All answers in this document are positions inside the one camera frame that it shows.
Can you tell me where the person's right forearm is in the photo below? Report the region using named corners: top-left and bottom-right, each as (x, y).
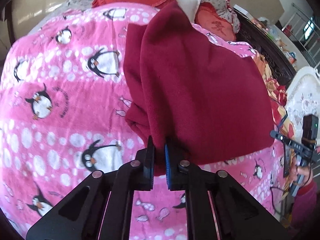
top-left (291, 180), bottom-right (320, 230)

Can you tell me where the orange red floral quilt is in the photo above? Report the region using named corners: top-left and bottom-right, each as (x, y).
top-left (252, 52), bottom-right (295, 140)

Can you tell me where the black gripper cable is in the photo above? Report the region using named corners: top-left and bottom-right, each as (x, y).
top-left (270, 177), bottom-right (294, 217)

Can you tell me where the metal stair railing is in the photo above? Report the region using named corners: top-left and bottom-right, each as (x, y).
top-left (291, 2), bottom-right (320, 68)

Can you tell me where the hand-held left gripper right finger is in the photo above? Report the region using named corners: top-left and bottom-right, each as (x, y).
top-left (164, 137), bottom-right (290, 240)

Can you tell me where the pink penguin print blanket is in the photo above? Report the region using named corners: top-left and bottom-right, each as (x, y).
top-left (0, 2), bottom-right (297, 240)

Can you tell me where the maroon fleece sweater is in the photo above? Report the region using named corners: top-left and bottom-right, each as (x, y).
top-left (123, 1), bottom-right (275, 177)

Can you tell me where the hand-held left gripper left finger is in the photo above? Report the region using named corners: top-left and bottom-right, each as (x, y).
top-left (26, 135), bottom-right (155, 240)

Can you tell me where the small red embroidered cushion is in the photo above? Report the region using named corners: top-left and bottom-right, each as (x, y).
top-left (194, 2), bottom-right (237, 42)

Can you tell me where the dark carved wooden headboard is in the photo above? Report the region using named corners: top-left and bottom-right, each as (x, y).
top-left (234, 5), bottom-right (298, 88)

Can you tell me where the white pillow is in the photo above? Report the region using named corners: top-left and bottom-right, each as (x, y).
top-left (171, 0), bottom-right (202, 23)

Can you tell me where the person's right hand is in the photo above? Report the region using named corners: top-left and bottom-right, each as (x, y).
top-left (289, 165), bottom-right (313, 188)

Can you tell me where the white ornate upholstered headboard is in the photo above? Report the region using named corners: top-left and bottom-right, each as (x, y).
top-left (285, 66), bottom-right (320, 140)

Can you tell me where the clutter of small containers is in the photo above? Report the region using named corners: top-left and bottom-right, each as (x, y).
top-left (257, 17), bottom-right (298, 65)

